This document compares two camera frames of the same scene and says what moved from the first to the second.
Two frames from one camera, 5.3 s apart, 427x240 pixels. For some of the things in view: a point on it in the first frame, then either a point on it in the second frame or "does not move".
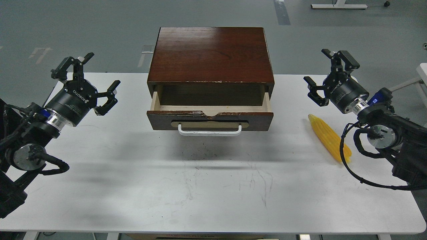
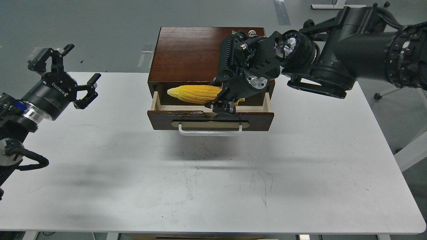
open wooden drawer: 250,117 does not move
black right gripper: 339,87 to 246,62
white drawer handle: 208,133 does not move
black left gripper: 73,100 to 58,88
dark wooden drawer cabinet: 210,66 does not move
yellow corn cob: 332,139 to 199,94
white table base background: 338,4 does not move
